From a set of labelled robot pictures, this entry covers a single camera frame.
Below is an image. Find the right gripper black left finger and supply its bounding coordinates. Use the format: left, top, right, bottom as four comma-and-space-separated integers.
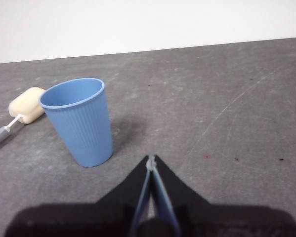
4, 155, 153, 237

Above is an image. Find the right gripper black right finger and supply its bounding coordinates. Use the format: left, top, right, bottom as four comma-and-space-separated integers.
152, 154, 296, 237

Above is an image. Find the blue ribbed plastic cup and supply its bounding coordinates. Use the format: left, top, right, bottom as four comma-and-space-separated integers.
40, 78, 114, 168

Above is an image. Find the grey-handled sponge cup brush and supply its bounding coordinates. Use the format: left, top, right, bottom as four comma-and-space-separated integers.
0, 86, 46, 153

